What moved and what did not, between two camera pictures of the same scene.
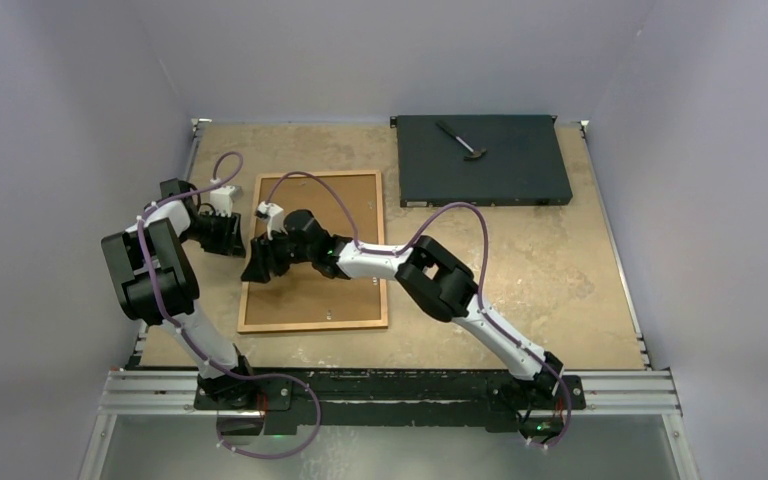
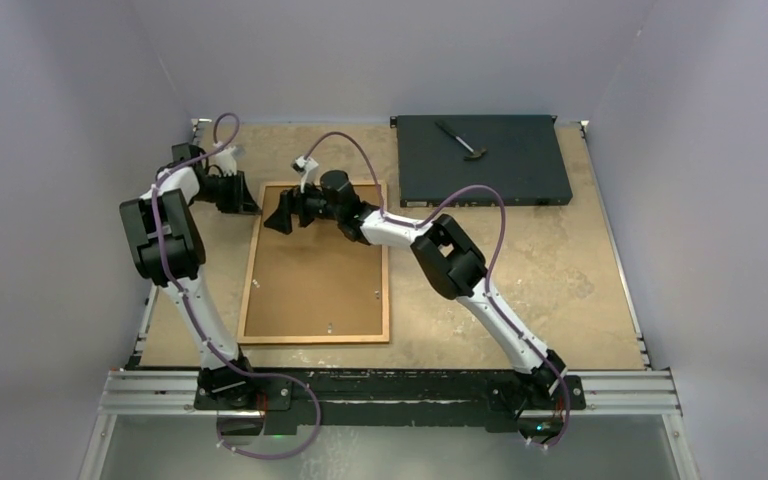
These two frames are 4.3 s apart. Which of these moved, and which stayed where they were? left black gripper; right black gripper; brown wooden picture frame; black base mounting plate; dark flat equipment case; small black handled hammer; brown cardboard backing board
Moved: brown wooden picture frame; right black gripper; left black gripper
Stayed: brown cardboard backing board; dark flat equipment case; black base mounting plate; small black handled hammer
